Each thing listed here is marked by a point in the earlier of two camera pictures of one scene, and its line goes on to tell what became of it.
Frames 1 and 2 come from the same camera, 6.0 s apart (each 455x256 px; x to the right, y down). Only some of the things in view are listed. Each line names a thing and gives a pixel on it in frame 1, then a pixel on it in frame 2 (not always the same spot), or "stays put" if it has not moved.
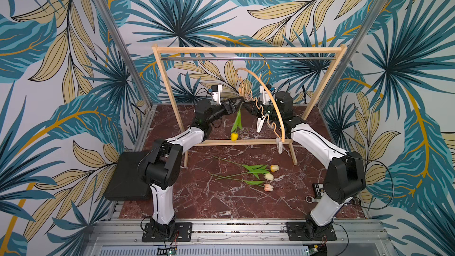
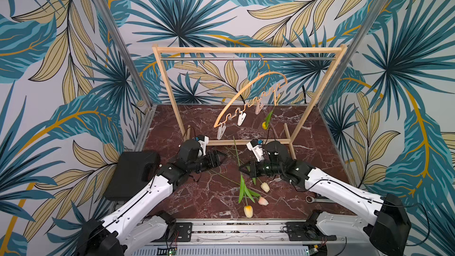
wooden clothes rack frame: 298,48 stays put
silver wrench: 310,199 stays put
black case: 127,182 stays put
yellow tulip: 234,136 → 265,124
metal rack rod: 247,58 stays put
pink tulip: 266,187 → 262,201
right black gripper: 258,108 → 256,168
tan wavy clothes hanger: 259,103 → 216,124
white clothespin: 259,123 → 241,118
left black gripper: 231,108 → 215,162
